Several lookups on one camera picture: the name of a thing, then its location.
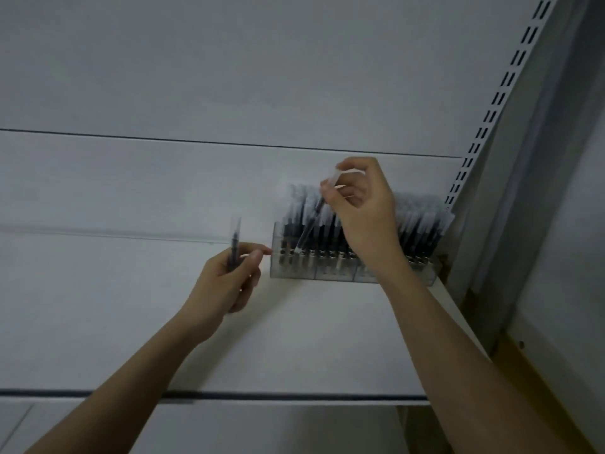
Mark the person's left hand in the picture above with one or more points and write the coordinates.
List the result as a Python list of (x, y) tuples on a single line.
[(215, 288)]

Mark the person's right hand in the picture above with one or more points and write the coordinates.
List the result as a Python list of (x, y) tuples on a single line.
[(368, 217)]

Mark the person's right thumb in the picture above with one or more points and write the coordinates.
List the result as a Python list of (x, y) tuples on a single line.
[(336, 196)]

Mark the person's left thumb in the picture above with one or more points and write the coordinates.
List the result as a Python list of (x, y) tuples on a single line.
[(236, 264)]

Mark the clear black pen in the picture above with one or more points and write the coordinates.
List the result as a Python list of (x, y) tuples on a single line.
[(314, 217), (233, 243)]

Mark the person's left forearm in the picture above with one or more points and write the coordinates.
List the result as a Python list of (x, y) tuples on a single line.
[(113, 387)]

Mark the person's right forearm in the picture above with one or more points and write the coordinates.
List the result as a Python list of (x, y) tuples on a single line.
[(468, 373)]

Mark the row of wrapped black pens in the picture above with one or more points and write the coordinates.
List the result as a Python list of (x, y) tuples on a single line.
[(364, 226)]

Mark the white shelf board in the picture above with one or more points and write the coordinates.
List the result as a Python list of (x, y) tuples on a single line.
[(227, 316)]

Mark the clear acrylic pen holder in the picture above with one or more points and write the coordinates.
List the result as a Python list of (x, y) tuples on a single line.
[(352, 267)]

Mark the white slotted shelf upright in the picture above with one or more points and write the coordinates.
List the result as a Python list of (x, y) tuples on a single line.
[(501, 99)]

